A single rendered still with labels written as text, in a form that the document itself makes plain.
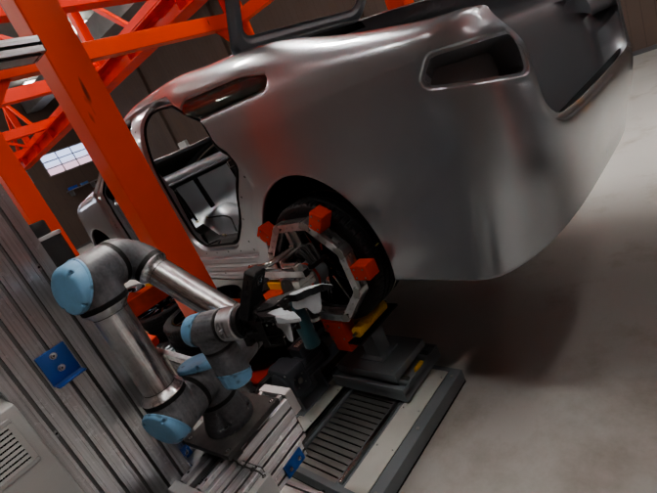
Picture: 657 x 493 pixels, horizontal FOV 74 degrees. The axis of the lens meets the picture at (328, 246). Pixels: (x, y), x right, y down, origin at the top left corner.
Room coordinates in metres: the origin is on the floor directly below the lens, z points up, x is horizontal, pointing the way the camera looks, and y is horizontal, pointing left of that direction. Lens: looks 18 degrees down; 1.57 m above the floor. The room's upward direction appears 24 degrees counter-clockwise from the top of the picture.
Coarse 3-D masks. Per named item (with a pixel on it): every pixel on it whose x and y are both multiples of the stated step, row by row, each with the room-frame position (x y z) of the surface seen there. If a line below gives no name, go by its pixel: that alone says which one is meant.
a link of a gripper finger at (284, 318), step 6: (270, 312) 0.77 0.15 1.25; (276, 312) 0.75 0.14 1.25; (282, 312) 0.74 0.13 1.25; (288, 312) 0.73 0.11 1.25; (294, 312) 0.72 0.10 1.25; (276, 318) 0.73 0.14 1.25; (282, 318) 0.72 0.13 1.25; (288, 318) 0.71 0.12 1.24; (294, 318) 0.71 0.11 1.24; (300, 318) 0.70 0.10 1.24; (276, 324) 0.77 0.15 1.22; (282, 324) 0.74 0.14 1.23; (288, 324) 0.72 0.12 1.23; (288, 330) 0.72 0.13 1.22; (288, 336) 0.73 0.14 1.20
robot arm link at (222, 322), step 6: (228, 306) 0.88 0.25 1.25; (234, 306) 0.87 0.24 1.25; (222, 312) 0.86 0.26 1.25; (228, 312) 0.85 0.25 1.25; (216, 318) 0.86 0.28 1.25; (222, 318) 0.85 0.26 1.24; (228, 318) 0.84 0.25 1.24; (216, 324) 0.85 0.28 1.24; (222, 324) 0.84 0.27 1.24; (228, 324) 0.84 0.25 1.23; (216, 330) 0.85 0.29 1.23; (222, 330) 0.84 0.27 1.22; (228, 330) 0.83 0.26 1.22; (222, 336) 0.85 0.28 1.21; (228, 336) 0.84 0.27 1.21; (234, 336) 0.83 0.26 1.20
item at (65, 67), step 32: (0, 0) 2.11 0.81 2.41; (32, 0) 2.06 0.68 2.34; (32, 32) 2.02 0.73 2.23; (64, 32) 2.09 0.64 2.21; (64, 64) 2.04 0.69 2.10; (64, 96) 2.06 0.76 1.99; (96, 96) 2.08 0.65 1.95; (96, 128) 2.03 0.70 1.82; (128, 128) 2.12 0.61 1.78; (96, 160) 2.10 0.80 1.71; (128, 160) 2.07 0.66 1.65; (128, 192) 2.02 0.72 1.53; (160, 192) 2.11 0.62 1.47; (160, 224) 2.06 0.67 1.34; (192, 256) 2.09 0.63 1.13
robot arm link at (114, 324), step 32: (96, 256) 1.03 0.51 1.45; (64, 288) 0.98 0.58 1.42; (96, 288) 0.98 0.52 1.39; (96, 320) 0.99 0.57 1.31; (128, 320) 1.01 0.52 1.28; (128, 352) 0.99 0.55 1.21; (160, 384) 1.00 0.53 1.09; (192, 384) 1.07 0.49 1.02; (160, 416) 0.97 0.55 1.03; (192, 416) 1.00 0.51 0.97
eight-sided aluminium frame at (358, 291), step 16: (288, 224) 1.95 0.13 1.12; (304, 224) 1.87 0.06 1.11; (272, 240) 2.08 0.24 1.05; (320, 240) 1.83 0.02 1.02; (336, 240) 1.82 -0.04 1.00; (272, 256) 2.13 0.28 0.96; (352, 256) 1.78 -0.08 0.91; (352, 288) 1.78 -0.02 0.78; (368, 288) 1.79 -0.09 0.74; (352, 304) 1.82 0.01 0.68; (336, 320) 1.93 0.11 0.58
